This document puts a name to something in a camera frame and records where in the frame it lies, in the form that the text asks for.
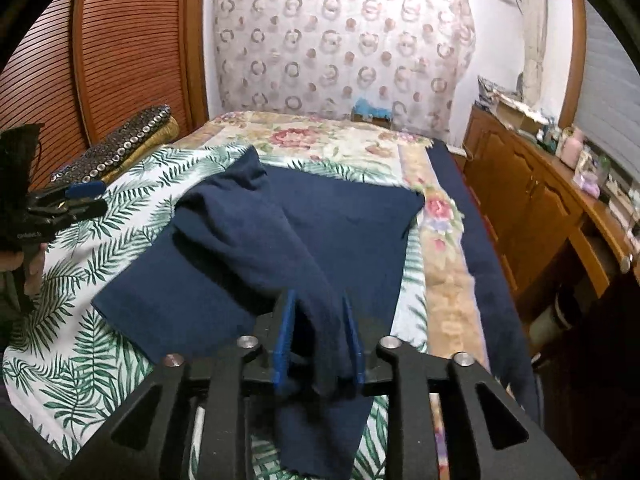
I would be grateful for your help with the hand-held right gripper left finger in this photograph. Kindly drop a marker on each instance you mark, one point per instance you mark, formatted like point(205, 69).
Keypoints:
point(286, 345)

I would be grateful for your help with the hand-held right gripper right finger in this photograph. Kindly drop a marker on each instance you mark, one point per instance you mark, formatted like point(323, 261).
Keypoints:
point(354, 345)

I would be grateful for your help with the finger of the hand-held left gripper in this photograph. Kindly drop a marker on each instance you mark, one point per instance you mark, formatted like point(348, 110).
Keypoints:
point(87, 190)
point(85, 208)

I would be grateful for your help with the navy printed t-shirt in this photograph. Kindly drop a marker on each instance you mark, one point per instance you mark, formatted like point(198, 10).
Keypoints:
point(325, 210)

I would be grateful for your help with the person's left hand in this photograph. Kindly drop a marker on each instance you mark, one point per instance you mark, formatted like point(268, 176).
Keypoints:
point(31, 270)

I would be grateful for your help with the dark studded cushion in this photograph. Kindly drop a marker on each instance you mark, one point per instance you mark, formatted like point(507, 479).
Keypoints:
point(115, 147)

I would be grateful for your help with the yellow cushion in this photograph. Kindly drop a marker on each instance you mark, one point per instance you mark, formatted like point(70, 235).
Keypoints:
point(150, 152)

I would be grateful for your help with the wooden louvred door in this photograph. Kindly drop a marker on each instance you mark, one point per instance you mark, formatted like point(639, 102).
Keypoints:
point(115, 60)

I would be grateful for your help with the palm leaf bedsheet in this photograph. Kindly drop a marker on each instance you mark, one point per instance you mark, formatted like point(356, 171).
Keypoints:
point(85, 360)

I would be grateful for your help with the navy blanket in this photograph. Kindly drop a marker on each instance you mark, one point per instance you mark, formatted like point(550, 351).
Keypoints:
point(485, 260)

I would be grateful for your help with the floral blanket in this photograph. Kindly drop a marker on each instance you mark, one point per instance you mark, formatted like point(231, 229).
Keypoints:
point(310, 140)

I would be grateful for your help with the wooden cabinet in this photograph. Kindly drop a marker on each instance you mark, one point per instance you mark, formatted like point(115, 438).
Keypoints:
point(525, 200)

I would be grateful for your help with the blue cloth in box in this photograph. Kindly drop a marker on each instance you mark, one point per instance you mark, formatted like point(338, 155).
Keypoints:
point(372, 110)

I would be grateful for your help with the purple small item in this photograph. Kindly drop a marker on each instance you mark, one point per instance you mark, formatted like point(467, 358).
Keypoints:
point(587, 183)

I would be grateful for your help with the cardboard box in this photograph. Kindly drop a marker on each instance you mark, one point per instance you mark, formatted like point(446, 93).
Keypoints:
point(520, 112)

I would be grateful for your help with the circle-patterned curtain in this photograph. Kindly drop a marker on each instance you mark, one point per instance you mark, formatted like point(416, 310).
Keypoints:
point(340, 50)

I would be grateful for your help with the patterned bag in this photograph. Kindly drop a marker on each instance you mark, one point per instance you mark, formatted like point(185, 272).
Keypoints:
point(495, 92)

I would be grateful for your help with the pink jar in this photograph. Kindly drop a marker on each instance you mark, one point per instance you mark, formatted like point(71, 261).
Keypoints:
point(572, 149)

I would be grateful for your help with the beige tied curtain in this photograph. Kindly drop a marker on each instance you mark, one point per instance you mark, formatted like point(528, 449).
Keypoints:
point(534, 40)

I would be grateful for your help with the grey window blind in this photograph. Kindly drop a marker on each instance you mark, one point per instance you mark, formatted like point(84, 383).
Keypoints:
point(612, 100)

